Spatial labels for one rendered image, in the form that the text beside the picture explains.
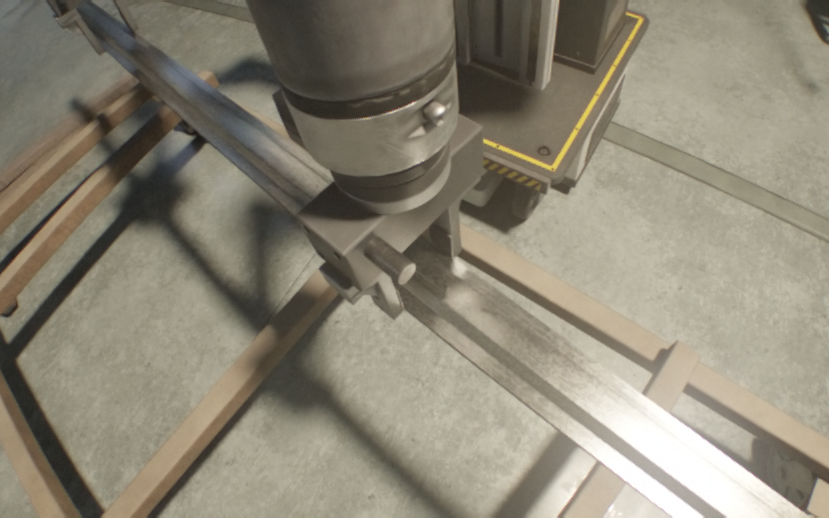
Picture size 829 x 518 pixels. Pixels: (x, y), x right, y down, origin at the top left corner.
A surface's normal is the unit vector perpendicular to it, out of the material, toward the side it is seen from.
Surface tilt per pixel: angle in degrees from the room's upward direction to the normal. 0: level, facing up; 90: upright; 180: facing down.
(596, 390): 0
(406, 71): 90
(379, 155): 90
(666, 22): 0
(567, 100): 0
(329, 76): 90
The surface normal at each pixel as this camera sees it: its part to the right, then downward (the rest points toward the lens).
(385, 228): 0.73, 0.54
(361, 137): -0.06, 0.86
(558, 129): -0.11, -0.50
